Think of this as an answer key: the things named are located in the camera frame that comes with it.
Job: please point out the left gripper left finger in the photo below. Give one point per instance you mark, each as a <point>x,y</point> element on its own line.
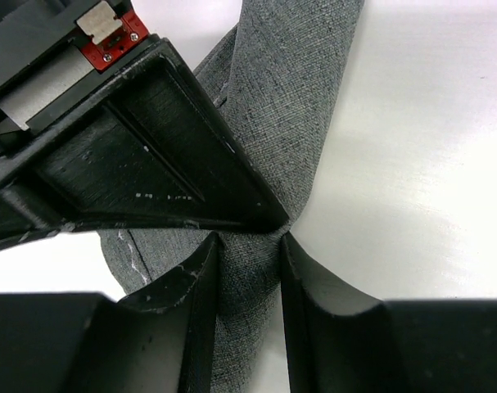
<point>157,339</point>

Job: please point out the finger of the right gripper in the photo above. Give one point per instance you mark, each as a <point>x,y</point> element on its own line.
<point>145,148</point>

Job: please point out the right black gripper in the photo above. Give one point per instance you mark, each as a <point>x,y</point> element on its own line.
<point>54,55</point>

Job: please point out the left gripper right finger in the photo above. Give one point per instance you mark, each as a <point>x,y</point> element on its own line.
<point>340,339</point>

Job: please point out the grey cloth napkin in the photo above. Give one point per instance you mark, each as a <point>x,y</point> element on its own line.
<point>274,77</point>

